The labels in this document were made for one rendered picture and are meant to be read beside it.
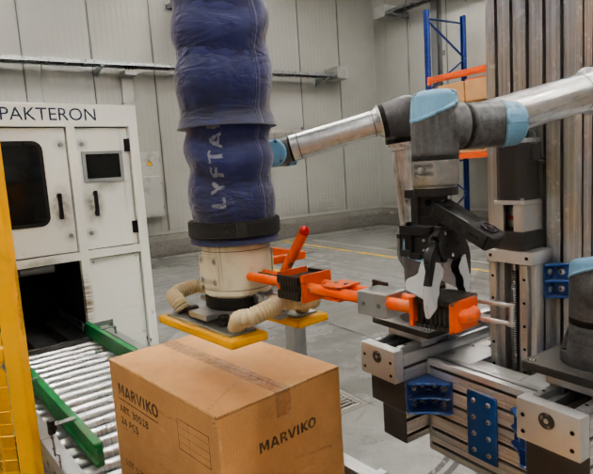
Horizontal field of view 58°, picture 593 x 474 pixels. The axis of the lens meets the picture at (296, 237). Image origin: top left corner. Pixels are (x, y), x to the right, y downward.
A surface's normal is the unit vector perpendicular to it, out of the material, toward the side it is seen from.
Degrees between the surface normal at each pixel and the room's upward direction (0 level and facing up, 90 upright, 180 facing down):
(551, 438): 90
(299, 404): 90
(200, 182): 73
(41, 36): 90
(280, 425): 90
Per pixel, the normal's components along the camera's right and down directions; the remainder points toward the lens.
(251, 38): 0.80, 0.33
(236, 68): 0.33, -0.07
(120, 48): 0.55, 0.07
